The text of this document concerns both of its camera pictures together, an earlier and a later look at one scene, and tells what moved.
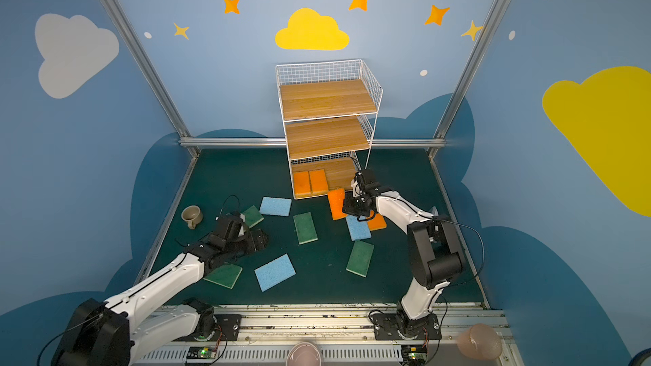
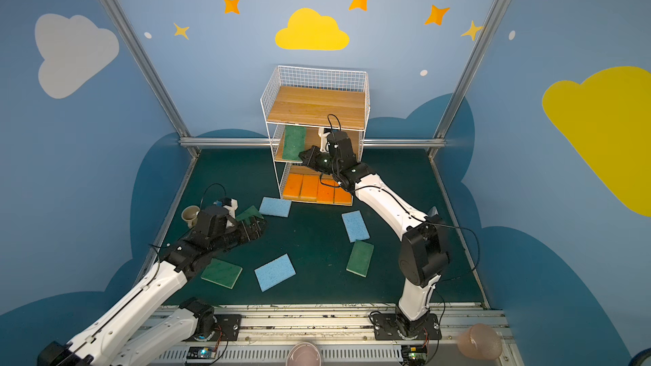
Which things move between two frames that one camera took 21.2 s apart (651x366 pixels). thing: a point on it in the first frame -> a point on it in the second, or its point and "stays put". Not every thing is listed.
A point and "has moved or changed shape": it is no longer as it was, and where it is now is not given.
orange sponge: [336, 200] -> [325, 194]
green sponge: [306, 230] -> [294, 142]
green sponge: [225, 275] stays put
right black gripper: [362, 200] -> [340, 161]
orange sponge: [377, 223] -> [342, 197]
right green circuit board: [414, 354] stays put
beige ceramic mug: [192, 215] stays put
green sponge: [253, 216] stays put
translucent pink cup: [481, 341] stays put
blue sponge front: [275, 272] stays put
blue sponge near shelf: [275, 206] stays put
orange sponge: [319, 182] has moved or changed shape
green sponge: [359, 258] stays put
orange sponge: [302, 185] -> [292, 185]
